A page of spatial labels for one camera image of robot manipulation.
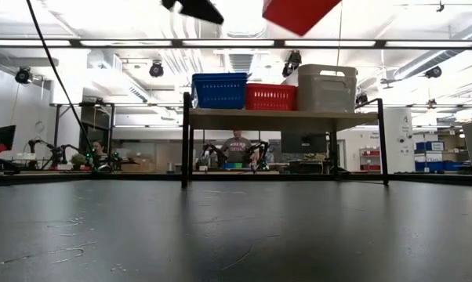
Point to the red plastic slotted basket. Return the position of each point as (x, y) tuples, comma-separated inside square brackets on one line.
[(271, 98), (298, 15)]

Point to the white pillar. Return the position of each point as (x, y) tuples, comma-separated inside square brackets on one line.
[(396, 141)]

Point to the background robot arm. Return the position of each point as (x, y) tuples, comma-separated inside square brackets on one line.
[(55, 152), (259, 154), (214, 154)]

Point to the blue plastic slotted basket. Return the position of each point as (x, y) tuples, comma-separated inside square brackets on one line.
[(220, 94)]

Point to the black monitor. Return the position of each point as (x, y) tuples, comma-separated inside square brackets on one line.
[(1, 139), (302, 143)]

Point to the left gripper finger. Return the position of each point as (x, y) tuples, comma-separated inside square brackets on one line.
[(197, 9)]

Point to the small green plant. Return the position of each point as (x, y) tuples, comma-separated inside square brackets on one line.
[(79, 160)]

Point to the person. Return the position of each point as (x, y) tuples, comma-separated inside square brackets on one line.
[(99, 150), (236, 150)]

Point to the black metal shelf frame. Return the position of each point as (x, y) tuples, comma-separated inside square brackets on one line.
[(185, 156)]

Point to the black background rig frame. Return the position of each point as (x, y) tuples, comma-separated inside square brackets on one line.
[(110, 125)]

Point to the overhead light bar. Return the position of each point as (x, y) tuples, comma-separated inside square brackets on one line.
[(236, 44)]

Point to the rack with blue bins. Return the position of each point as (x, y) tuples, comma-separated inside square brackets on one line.
[(436, 156)]

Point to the ceiling ventilation duct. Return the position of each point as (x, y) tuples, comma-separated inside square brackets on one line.
[(432, 62)]

